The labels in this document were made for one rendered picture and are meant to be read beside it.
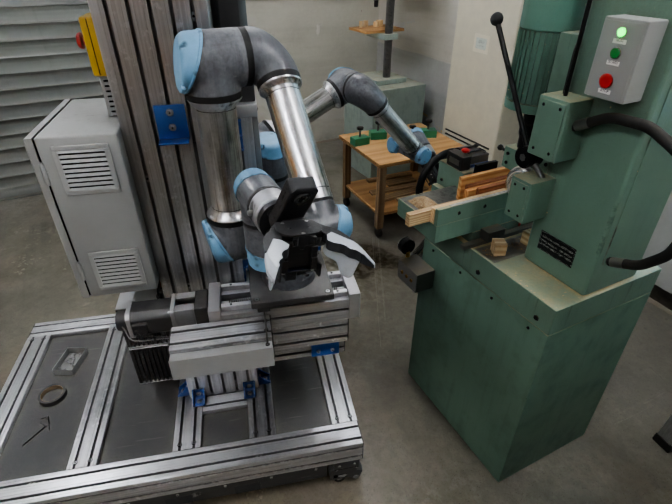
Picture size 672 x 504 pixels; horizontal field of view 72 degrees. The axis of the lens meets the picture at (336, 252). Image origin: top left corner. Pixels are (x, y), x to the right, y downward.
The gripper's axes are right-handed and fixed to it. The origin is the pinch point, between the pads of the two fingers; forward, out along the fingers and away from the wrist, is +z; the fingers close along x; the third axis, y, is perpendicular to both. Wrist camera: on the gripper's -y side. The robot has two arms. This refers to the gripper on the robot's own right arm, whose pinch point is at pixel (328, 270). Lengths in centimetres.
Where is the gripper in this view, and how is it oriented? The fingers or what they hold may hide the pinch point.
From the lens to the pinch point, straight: 62.6
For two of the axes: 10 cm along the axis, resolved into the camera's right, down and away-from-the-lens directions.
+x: -8.9, 1.2, -4.3
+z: 4.3, 5.0, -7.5
